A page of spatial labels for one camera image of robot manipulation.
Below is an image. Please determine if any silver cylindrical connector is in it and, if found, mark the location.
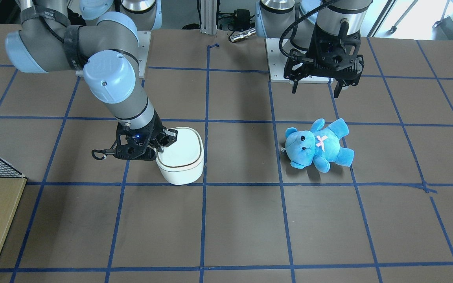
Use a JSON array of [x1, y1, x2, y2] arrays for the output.
[[228, 28, 256, 43]]

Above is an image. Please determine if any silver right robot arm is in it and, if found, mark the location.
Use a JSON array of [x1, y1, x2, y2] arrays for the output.
[[5, 0, 177, 161]]

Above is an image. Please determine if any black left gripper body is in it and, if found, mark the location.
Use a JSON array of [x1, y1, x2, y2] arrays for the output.
[[283, 28, 365, 83]]

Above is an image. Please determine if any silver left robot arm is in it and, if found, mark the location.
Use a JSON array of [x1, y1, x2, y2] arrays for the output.
[[255, 0, 372, 98]]

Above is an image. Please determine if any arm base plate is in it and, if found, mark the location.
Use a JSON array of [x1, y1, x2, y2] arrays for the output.
[[75, 31, 151, 79], [265, 38, 334, 84]]

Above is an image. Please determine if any black power adapter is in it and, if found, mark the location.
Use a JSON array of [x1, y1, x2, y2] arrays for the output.
[[232, 9, 250, 25]]

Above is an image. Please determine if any aluminium frame post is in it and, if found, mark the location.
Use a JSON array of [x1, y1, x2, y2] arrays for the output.
[[199, 0, 218, 36]]

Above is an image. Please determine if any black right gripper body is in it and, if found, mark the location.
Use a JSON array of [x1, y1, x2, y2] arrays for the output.
[[113, 112, 168, 161]]

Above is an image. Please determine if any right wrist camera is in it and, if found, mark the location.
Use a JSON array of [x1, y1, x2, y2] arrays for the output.
[[113, 124, 156, 161]]

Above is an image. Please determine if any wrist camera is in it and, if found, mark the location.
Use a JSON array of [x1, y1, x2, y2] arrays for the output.
[[113, 124, 156, 161], [310, 27, 360, 73]]

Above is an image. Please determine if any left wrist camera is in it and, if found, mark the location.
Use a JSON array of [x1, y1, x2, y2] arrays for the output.
[[310, 27, 360, 73]]

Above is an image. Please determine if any blue teddy bear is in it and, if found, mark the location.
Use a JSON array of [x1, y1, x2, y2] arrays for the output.
[[282, 118, 355, 173]]

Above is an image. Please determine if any white trash can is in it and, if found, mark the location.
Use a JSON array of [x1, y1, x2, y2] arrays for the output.
[[156, 127, 204, 185]]

